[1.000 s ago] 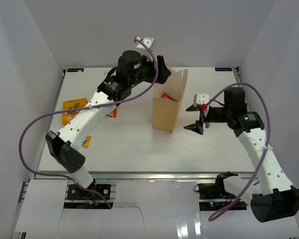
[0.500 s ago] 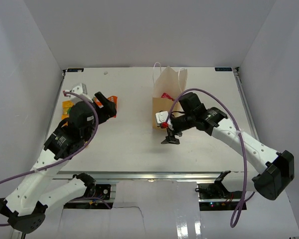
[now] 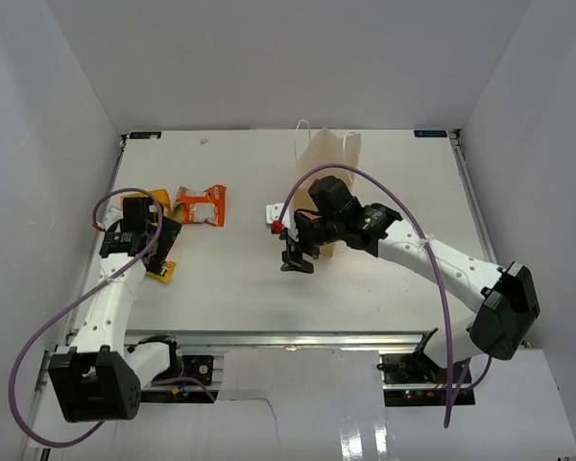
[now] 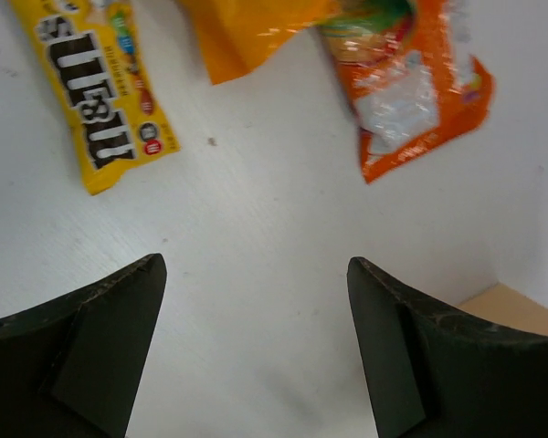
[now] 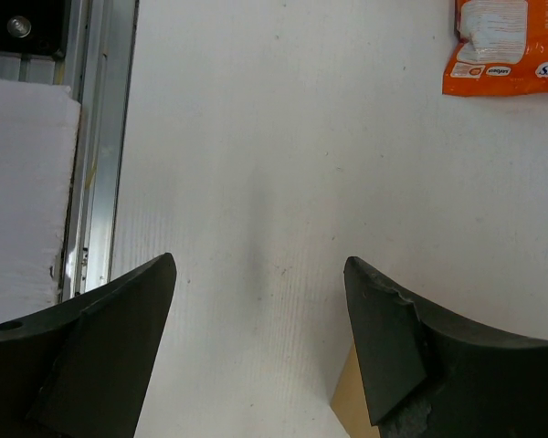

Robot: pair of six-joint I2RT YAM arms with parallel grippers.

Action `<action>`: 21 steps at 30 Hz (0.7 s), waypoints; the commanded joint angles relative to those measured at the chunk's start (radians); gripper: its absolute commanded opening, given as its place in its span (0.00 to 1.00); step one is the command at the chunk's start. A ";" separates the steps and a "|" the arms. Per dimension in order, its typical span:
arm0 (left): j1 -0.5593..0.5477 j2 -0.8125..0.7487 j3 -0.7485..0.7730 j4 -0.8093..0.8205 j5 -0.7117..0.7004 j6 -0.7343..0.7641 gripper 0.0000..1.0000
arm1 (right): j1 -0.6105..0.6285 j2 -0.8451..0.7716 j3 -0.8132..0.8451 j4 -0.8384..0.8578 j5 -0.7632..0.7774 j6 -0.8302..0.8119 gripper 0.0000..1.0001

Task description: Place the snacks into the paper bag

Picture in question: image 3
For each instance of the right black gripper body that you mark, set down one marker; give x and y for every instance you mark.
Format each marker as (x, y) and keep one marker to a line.
(295, 248)

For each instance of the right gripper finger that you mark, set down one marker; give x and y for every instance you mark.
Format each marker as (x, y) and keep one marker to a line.
(297, 265)
(292, 251)

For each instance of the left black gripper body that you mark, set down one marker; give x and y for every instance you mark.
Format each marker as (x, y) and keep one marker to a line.
(165, 243)

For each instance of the small yellow candy packet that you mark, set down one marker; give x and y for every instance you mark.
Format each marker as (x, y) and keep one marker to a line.
(165, 272)

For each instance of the orange snack packet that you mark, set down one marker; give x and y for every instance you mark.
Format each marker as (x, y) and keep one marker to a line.
(201, 207)

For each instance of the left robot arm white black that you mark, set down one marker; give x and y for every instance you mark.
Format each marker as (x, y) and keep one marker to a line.
(101, 378)

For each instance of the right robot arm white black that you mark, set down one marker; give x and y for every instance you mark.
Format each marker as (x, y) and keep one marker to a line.
(503, 300)

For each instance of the large yellow snack bag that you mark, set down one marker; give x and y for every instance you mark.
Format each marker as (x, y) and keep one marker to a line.
(147, 201)

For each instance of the brown paper bag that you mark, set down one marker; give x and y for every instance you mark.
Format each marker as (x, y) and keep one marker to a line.
(325, 147)

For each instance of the blue label left corner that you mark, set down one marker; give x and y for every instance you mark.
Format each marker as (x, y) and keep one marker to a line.
(145, 135)

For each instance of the blue label corner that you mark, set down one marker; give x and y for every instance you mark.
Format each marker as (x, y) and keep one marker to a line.
(430, 134)
(145, 135)

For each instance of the blue label right corner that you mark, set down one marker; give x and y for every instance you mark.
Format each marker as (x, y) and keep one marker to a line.
(430, 134)

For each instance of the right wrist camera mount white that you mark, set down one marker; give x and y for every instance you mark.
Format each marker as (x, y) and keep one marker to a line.
(273, 212)

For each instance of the aluminium table front rail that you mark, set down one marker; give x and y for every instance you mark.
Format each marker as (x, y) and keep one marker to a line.
(297, 339)

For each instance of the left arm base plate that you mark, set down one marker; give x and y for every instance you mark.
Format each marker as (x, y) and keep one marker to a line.
(194, 385)

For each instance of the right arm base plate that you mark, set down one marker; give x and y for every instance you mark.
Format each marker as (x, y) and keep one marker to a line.
(411, 379)

